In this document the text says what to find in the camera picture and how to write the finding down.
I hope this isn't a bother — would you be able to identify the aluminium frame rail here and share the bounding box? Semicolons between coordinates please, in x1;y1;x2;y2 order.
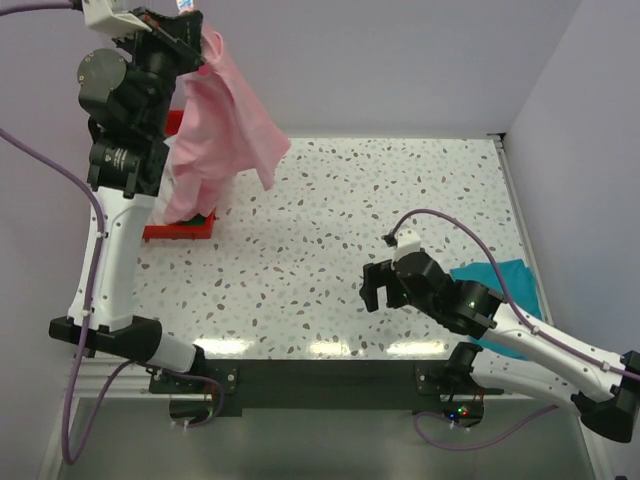
62;349;156;401

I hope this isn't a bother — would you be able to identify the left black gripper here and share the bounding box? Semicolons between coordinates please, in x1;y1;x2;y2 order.
114;5;207;136

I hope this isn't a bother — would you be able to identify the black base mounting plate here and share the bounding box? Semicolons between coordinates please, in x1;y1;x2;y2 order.
148;357;506;419

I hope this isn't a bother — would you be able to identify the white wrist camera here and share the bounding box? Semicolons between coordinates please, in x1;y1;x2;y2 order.
71;0;151;38
383;228;421;262

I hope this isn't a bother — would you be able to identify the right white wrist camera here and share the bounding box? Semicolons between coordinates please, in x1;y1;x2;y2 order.
383;228;421;262

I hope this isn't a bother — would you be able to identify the white t shirt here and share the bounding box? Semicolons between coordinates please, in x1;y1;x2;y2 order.
147;136;175;225

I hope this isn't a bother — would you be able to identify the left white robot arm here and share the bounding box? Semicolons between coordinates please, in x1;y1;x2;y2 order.
49;7;207;392

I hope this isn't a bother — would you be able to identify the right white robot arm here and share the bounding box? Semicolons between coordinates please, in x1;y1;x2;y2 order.
360;250;639;443

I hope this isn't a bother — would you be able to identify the green t shirt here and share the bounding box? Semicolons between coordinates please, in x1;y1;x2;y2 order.
180;215;207;227

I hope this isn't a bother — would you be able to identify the pink t shirt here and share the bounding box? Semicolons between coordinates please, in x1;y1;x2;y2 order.
164;24;290;224

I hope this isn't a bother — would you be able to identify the red plastic bin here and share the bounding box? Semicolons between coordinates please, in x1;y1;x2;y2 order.
142;110;216;242

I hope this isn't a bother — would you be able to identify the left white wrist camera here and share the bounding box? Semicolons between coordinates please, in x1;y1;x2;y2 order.
71;0;151;38

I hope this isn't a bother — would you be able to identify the teal folded t shirt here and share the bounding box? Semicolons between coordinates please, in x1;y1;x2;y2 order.
450;259;542;361

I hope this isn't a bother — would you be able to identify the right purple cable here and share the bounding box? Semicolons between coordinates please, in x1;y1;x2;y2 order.
382;209;626;447

